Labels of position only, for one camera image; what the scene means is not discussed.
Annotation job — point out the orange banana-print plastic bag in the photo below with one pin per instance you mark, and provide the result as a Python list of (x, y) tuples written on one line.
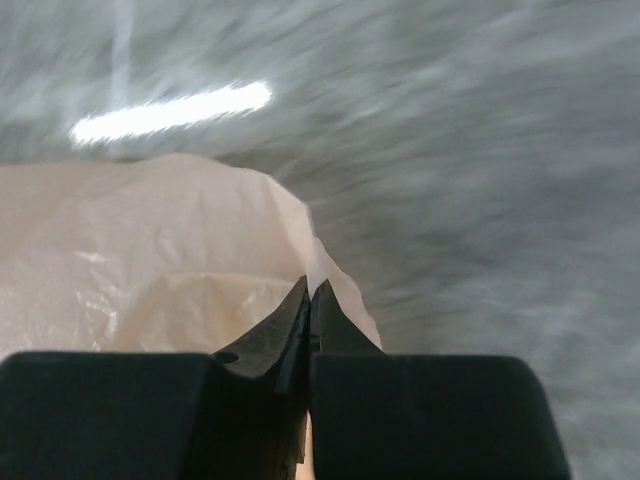
[(177, 254)]

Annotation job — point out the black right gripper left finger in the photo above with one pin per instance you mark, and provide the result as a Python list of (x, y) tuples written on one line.
[(238, 413)]

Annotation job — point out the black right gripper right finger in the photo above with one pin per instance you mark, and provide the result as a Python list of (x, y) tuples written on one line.
[(407, 416)]

